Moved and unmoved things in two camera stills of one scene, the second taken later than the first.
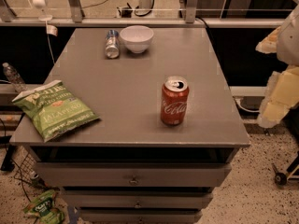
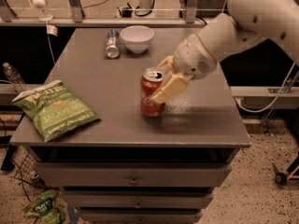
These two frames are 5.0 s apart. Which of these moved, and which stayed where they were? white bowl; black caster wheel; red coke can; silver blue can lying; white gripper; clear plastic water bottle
Moved: red coke can; white gripper
Stayed: silver blue can lying; clear plastic water bottle; white bowl; black caster wheel
